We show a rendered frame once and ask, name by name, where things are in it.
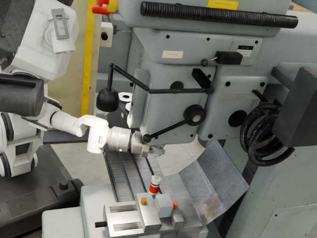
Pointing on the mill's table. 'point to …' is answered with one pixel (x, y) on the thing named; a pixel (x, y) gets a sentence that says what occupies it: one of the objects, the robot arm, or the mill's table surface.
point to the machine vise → (188, 231)
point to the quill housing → (171, 100)
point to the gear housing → (196, 46)
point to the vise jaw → (147, 213)
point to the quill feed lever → (193, 113)
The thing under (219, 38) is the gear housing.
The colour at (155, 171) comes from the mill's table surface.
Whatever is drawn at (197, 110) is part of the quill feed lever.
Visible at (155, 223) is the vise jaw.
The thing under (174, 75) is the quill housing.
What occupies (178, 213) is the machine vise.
